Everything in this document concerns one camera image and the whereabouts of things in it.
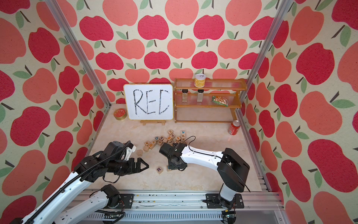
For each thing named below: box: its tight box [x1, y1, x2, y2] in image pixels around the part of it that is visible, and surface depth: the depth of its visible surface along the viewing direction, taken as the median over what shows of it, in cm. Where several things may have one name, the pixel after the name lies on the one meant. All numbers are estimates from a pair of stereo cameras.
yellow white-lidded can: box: [193, 73, 207, 88], surface depth 92 cm
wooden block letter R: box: [156, 166, 164, 175], surface depth 85 cm
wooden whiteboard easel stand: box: [140, 120, 166, 126], surface depth 106 cm
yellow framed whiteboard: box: [123, 83, 174, 121], surface depth 100 cm
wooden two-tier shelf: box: [173, 78, 248, 124], surface depth 110 cm
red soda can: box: [227, 119, 241, 136], surface depth 97 cm
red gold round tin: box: [113, 108, 128, 121], surface depth 113 cm
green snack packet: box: [210, 95, 229, 107], surface depth 98 cm
